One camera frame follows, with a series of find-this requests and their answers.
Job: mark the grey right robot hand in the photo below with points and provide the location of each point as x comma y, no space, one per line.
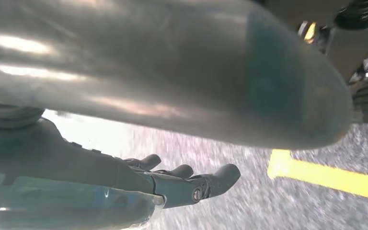
139,63

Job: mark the dark robot leg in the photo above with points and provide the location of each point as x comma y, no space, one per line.
355,50

